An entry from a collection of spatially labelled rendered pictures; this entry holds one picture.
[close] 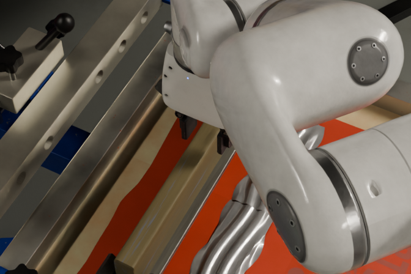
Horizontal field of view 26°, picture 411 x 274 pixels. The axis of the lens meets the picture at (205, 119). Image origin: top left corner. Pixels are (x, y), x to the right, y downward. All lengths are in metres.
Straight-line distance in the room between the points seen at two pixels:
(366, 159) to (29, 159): 0.73
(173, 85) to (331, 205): 0.54
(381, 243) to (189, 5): 0.41
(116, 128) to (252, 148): 0.71
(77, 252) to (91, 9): 1.69
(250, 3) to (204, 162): 0.35
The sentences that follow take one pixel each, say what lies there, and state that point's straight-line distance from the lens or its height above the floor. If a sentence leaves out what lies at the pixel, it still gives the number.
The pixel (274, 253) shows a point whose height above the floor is 0.96.
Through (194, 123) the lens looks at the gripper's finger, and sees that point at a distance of 1.17.
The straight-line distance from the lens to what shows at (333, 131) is 1.36.
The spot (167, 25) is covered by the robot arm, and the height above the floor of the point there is 1.28.
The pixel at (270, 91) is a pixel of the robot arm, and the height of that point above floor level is 1.57.
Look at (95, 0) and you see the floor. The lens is 2.88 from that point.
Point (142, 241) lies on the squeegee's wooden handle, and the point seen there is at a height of 1.06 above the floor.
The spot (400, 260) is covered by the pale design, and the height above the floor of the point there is 0.96.
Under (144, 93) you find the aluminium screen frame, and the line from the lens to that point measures 1.34.
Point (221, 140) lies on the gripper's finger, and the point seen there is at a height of 1.12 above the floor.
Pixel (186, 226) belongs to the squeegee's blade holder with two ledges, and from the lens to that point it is 1.21.
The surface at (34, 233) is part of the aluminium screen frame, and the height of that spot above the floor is 0.99.
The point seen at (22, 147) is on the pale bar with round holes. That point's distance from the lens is 1.24.
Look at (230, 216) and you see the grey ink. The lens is 1.26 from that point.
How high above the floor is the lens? 2.04
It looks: 53 degrees down
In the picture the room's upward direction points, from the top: straight up
